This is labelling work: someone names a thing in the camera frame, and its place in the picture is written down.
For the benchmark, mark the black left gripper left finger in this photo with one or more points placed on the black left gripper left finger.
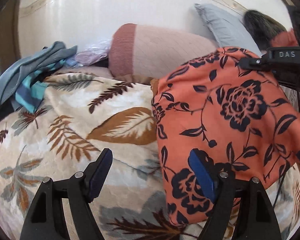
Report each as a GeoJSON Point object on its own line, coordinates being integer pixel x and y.
{"type": "Point", "coordinates": [58, 202]}

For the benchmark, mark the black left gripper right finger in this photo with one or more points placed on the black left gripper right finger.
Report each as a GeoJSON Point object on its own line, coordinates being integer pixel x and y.
{"type": "Point", "coordinates": [256, 217]}

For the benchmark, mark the orange floral garment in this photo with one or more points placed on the orange floral garment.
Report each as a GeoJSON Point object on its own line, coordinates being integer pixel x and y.
{"type": "Point", "coordinates": [239, 120]}

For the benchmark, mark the grey blue clothes pile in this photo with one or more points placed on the grey blue clothes pile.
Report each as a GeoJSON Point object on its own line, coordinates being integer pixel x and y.
{"type": "Point", "coordinates": [14, 75]}

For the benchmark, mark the dark furry object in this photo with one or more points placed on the dark furry object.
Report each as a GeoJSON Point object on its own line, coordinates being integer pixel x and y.
{"type": "Point", "coordinates": [262, 28]}

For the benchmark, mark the light grey pillow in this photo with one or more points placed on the light grey pillow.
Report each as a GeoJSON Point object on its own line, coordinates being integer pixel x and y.
{"type": "Point", "coordinates": [227, 29]}

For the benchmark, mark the cream leaf-print fleece blanket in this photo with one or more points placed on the cream leaf-print fleece blanket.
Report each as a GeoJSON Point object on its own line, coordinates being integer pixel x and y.
{"type": "Point", "coordinates": [81, 115]}

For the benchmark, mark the teal striped cloth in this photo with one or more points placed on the teal striped cloth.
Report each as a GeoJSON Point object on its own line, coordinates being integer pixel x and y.
{"type": "Point", "coordinates": [30, 92]}

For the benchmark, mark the pink bolster pillow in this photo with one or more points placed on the pink bolster pillow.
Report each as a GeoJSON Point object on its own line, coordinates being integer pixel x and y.
{"type": "Point", "coordinates": [154, 51]}

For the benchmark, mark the clear plastic bag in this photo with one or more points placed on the clear plastic bag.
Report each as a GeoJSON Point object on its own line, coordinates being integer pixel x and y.
{"type": "Point", "coordinates": [94, 53]}

